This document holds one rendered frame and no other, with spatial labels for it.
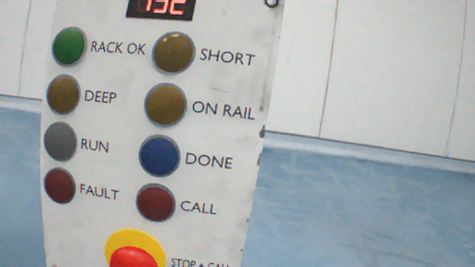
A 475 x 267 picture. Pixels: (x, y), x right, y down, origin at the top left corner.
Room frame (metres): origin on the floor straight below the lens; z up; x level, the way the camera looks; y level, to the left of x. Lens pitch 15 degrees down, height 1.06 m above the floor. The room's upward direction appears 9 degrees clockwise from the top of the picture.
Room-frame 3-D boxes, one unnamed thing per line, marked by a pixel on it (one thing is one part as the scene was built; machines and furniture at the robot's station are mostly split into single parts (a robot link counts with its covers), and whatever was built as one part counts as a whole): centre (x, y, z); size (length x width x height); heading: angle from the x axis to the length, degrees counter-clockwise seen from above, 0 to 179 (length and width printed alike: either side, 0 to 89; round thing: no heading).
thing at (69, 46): (0.35, 0.13, 1.01); 0.03 x 0.01 x 0.03; 98
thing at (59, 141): (0.35, 0.13, 0.94); 0.03 x 0.01 x 0.03; 98
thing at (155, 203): (0.36, 0.05, 0.90); 0.03 x 0.01 x 0.03; 98
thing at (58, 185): (0.35, 0.13, 0.90); 0.03 x 0.01 x 0.03; 98
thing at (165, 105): (0.36, 0.05, 0.98); 0.03 x 0.01 x 0.03; 98
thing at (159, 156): (0.36, 0.05, 0.94); 0.03 x 0.01 x 0.03; 98
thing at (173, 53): (0.36, 0.05, 1.01); 0.03 x 0.01 x 0.03; 98
